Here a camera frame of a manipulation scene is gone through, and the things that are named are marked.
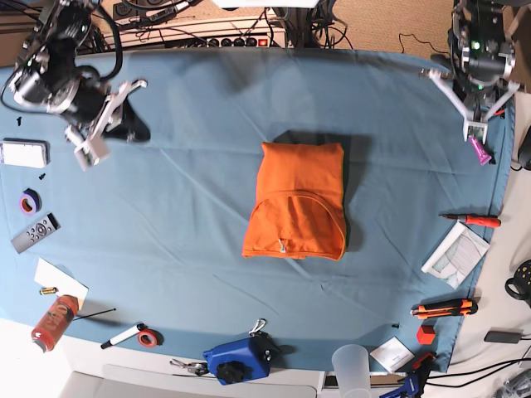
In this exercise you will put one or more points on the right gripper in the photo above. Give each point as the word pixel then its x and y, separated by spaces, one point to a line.
pixel 91 149

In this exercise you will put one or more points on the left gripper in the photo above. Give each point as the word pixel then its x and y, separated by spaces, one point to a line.
pixel 477 108

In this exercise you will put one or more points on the orange t-shirt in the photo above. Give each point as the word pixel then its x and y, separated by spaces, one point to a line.
pixel 299 203

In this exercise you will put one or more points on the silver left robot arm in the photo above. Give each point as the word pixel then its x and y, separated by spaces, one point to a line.
pixel 481 60

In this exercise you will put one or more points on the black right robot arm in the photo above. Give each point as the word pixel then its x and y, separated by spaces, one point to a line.
pixel 47 80

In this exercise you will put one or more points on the white box with barcode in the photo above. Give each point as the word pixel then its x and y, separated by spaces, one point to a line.
pixel 33 154

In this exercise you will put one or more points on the purple tape roll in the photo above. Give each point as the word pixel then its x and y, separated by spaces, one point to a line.
pixel 30 202

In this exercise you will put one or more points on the purple glue tube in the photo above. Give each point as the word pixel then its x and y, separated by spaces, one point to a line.
pixel 483 156

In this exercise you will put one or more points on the grey remote control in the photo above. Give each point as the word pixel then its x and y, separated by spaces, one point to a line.
pixel 35 233

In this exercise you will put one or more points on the blue table cloth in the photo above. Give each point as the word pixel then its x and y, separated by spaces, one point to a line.
pixel 155 231

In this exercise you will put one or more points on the AA battery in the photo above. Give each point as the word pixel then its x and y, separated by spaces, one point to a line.
pixel 48 290

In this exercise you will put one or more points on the red screwdriver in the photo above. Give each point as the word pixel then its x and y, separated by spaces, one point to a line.
pixel 485 221

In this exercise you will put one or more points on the power strip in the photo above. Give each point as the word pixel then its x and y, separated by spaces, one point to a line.
pixel 157 38

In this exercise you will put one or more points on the white paper booklet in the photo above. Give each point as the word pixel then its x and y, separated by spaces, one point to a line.
pixel 456 256

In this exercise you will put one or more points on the black white marker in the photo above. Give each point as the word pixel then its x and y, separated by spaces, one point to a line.
pixel 125 335

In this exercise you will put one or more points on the red tape roll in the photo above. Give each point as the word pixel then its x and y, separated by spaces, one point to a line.
pixel 148 338

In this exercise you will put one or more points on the orange black utility knife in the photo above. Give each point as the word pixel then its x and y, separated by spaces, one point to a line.
pixel 449 308

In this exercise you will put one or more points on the silver carabiner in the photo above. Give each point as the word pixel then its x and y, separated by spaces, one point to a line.
pixel 257 329

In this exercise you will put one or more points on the red cube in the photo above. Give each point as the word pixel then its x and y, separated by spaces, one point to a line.
pixel 426 334

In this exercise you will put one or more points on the blue plastic device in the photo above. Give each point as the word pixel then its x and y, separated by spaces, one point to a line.
pixel 247 359

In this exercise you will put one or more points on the small white note card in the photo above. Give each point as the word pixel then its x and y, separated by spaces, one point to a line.
pixel 392 355

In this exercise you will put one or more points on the translucent plastic cup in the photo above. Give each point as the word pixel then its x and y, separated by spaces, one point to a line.
pixel 351 368

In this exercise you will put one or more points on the blue clamp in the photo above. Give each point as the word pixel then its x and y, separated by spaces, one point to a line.
pixel 414 383

